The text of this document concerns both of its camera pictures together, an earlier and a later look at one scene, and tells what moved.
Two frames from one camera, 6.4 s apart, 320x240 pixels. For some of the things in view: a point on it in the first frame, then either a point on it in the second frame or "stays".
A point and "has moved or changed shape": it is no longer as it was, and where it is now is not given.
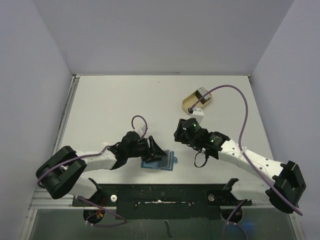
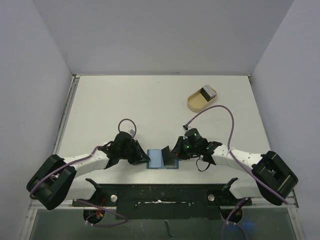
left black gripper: (157, 152) to (139, 156)
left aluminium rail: (61, 133) stays
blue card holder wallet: (166, 163) has moved or changed shape
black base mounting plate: (167, 201) stays
